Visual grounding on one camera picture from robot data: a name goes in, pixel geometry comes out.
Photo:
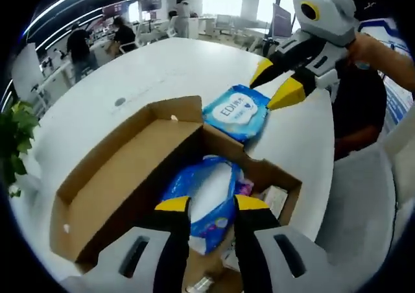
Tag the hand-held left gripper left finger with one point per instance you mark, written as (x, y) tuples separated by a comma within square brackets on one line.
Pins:
[(172, 241)]

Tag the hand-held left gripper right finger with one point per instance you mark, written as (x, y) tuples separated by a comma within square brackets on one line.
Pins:
[(253, 241)]

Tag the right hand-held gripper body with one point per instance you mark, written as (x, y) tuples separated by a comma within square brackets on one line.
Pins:
[(330, 17)]

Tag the small white carton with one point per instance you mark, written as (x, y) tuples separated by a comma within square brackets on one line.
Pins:
[(274, 200)]

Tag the blue plastic bag pack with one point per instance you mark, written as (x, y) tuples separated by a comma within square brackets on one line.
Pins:
[(210, 202)]

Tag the light blue wet wipes pack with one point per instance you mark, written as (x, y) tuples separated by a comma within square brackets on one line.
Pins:
[(233, 111)]

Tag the brown cardboard shoe box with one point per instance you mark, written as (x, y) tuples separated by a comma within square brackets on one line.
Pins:
[(129, 163)]

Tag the purple computer monitor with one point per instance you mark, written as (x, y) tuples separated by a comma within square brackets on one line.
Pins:
[(281, 20)]

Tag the grey mesh office chair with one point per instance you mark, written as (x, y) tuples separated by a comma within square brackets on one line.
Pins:
[(356, 202)]

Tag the green potted plant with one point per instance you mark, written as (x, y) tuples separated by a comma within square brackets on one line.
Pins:
[(17, 127)]

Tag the blue wall poster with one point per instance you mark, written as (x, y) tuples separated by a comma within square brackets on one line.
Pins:
[(395, 101)]

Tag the wall display screen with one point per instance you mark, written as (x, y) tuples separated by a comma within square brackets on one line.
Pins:
[(150, 4)]

